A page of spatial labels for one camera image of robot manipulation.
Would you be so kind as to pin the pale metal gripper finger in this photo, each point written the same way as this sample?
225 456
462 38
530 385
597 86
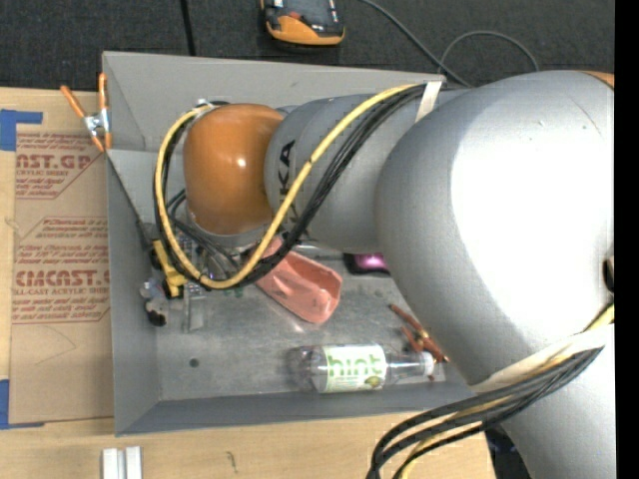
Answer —
152 297
195 312

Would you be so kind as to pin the grey metal bin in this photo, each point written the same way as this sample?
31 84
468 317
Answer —
239 367

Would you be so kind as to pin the brown cardboard board red print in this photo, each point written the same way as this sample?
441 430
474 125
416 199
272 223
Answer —
60 357

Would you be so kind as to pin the clear plastic bottle green label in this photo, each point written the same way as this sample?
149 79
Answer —
354 367

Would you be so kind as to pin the magenta shiny object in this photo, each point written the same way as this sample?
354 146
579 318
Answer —
367 262

